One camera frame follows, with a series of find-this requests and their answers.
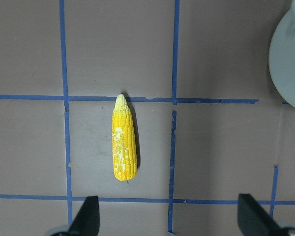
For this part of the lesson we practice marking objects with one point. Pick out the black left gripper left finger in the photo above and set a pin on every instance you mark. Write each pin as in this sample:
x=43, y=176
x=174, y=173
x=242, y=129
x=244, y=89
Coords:
x=87, y=221

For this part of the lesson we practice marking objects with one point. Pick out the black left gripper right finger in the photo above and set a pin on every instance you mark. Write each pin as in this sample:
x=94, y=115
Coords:
x=253, y=220

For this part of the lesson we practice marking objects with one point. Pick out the yellow corn cob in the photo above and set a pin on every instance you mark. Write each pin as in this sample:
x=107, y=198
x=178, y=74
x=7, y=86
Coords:
x=123, y=141

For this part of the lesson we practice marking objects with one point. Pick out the pale green steel pot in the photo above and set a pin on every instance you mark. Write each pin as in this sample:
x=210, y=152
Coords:
x=281, y=58

